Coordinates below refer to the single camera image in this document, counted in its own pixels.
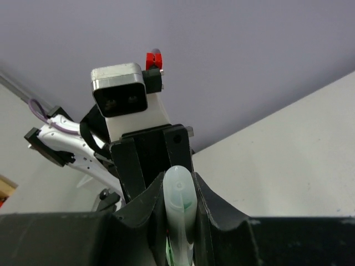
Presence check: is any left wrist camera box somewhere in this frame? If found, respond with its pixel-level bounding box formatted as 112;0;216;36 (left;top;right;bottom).
90;48;171;142

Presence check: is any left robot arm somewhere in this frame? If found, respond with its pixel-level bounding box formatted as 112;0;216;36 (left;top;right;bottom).
25;99;197;212

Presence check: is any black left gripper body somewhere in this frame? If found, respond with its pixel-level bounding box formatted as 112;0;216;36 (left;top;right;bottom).
110;124;193;203

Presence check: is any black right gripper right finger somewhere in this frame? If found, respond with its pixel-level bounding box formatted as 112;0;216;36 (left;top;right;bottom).
192;172;257;265

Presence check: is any green highlighter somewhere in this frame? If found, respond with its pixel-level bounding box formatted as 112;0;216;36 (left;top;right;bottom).
163;166;197;265

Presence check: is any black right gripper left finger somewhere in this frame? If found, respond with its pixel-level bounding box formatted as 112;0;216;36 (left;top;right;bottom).
113;173;166;265

